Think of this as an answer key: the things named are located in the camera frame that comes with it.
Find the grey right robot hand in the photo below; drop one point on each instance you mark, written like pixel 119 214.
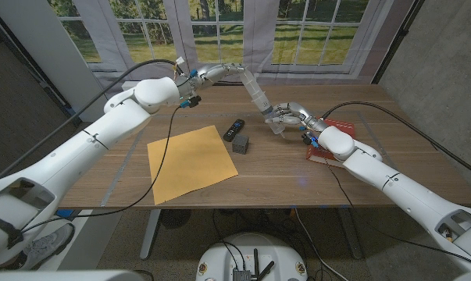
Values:
pixel 297 113

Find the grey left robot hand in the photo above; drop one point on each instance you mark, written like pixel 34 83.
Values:
pixel 211 74

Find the clear plastic syringe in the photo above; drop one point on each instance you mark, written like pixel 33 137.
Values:
pixel 254 91

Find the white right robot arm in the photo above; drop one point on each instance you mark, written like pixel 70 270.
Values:
pixel 395 183

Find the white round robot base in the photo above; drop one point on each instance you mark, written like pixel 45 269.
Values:
pixel 258 250

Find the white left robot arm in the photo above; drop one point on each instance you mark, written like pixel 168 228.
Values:
pixel 83 148

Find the black TV remote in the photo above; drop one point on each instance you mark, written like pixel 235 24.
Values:
pixel 234 130

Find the grey lattice block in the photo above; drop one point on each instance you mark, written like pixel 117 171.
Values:
pixel 240 144

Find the yellow manila envelope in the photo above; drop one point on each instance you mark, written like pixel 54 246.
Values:
pixel 192 164

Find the printed window backdrop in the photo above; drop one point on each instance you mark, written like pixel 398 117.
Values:
pixel 219 39

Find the red hardcover book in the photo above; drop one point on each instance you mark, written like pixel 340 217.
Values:
pixel 342 126

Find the black backdrop stand pole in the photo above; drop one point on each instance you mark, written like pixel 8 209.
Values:
pixel 403 33

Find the white table leg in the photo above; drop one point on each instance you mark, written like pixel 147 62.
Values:
pixel 147 246
pixel 352 242

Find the black round floor disc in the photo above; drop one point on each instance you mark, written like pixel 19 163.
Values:
pixel 176 218

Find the black antenna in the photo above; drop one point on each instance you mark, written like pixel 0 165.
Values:
pixel 267 269
pixel 255 261

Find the white column panel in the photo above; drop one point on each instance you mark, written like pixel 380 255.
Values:
pixel 51 50

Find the small grey radio box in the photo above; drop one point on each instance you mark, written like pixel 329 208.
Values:
pixel 241 275

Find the blue floor object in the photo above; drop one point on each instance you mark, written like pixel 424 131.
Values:
pixel 64 213

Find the white floor mat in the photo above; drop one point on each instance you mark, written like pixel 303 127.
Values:
pixel 83 242

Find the grey sneaker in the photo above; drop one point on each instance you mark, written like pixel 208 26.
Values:
pixel 43 247

